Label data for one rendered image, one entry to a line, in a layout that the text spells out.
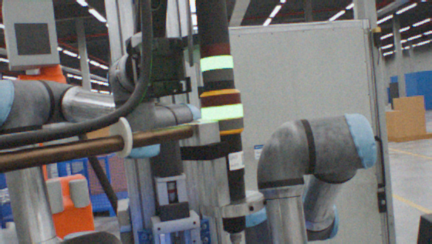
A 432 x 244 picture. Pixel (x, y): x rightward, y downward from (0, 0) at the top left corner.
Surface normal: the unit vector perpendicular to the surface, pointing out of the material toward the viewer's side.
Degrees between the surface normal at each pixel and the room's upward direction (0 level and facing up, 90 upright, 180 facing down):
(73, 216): 90
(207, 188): 90
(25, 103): 85
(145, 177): 90
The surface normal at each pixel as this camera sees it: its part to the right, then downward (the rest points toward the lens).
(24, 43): 0.48, 0.00
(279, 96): 0.25, 0.02
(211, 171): -0.65, 0.11
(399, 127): -0.02, 0.06
